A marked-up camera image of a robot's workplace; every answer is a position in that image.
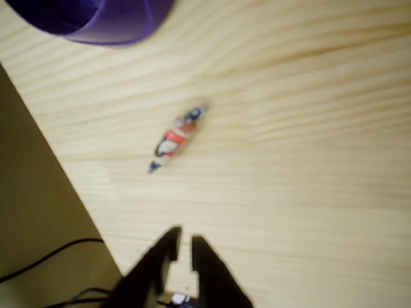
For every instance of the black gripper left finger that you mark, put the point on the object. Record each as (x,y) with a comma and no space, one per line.
(138,286)

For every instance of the purple plastic bowl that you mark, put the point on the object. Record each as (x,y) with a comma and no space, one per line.
(78,0)

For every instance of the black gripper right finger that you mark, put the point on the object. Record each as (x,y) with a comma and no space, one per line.
(224,298)

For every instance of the candy red blue white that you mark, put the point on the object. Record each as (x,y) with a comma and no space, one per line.
(176,140)

